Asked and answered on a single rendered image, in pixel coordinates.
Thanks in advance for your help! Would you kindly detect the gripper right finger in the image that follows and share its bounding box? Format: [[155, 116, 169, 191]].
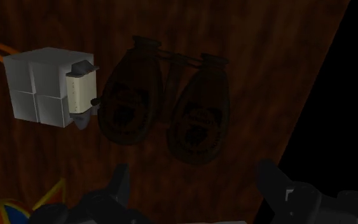
[[255, 158, 358, 224]]

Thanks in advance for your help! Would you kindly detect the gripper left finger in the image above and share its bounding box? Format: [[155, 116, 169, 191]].
[[29, 163, 155, 224]]

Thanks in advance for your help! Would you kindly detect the colourful striped ball toy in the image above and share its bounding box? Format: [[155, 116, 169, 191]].
[[0, 177, 67, 224]]

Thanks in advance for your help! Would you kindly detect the white cube-shaped appliance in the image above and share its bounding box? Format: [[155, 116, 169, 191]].
[[2, 46, 101, 130]]

